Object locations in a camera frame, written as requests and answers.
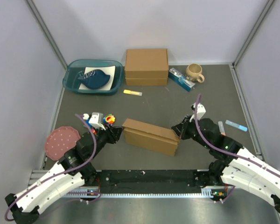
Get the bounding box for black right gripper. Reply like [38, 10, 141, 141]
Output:
[171, 115, 211, 149]

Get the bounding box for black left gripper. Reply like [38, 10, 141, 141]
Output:
[89, 122, 124, 160]

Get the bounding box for brown cardboard box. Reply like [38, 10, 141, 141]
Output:
[122, 119, 180, 156]

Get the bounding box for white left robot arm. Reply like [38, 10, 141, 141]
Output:
[5, 125, 123, 224]

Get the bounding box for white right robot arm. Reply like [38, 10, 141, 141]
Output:
[171, 118, 280, 214]

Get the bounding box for upper folded cardboard box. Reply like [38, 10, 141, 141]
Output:
[125, 49, 168, 78]

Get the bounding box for rainbow flower toy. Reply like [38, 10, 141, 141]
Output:
[103, 114, 116, 125]

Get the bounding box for yellow glue stick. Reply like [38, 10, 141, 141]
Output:
[123, 90, 143, 96]

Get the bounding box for orange grey marker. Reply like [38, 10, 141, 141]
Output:
[218, 121, 226, 135]

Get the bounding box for blue toothbrush package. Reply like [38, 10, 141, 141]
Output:
[168, 68, 195, 92]

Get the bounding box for pink dotted plate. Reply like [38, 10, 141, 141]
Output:
[44, 126, 80, 161]

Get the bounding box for dark blue fish plate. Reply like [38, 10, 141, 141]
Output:
[77, 69, 111, 90]

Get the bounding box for beige ceramic mug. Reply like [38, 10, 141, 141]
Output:
[186, 63, 205, 83]

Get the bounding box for white paper sheet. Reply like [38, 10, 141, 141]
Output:
[78, 66, 115, 91]

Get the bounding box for light blue marker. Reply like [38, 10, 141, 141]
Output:
[225, 120, 248, 132]

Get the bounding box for teal plastic bin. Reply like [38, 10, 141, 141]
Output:
[63, 59, 124, 95]

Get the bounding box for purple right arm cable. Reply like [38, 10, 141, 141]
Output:
[193, 93, 280, 203]

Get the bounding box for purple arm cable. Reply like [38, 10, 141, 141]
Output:
[193, 93, 280, 203]
[4, 113, 102, 222]

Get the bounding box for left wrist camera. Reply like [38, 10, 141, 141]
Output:
[82, 112, 105, 130]

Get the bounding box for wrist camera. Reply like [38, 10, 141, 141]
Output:
[82, 112, 105, 130]
[189, 103, 206, 122]

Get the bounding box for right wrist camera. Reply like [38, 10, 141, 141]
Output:
[189, 103, 206, 122]

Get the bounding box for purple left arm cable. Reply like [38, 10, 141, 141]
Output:
[4, 113, 102, 222]

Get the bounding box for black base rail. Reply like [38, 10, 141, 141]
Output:
[85, 169, 214, 194]

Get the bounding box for grey slotted cable duct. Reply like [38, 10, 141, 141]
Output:
[63, 189, 226, 198]

